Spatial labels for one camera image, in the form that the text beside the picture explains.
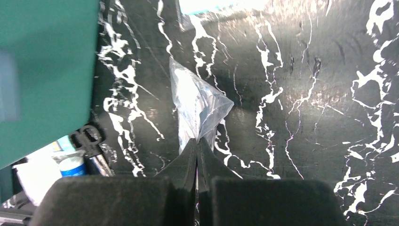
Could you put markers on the clear plastic bag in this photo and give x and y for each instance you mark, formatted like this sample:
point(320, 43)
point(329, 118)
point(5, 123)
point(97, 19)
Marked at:
point(200, 106)

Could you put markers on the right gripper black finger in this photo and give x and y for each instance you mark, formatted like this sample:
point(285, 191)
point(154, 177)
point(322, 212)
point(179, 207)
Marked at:
point(227, 200)

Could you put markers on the green bandage packet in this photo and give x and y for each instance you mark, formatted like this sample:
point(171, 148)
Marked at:
point(191, 7)

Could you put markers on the white gauze pad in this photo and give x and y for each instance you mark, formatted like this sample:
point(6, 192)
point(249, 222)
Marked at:
point(36, 176)

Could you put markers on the black handled scissors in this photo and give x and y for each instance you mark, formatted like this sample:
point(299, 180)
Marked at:
point(88, 138)

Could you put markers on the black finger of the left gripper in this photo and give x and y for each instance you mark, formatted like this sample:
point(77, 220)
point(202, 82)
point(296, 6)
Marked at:
point(162, 200)

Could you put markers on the small blue capped bottle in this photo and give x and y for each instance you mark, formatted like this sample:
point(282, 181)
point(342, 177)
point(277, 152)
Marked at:
point(70, 163)

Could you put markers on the green medicine box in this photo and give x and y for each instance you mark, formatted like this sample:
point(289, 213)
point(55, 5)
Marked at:
point(49, 47)

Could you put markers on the zip bag teal header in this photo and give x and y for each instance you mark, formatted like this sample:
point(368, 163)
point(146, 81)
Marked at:
point(63, 144)

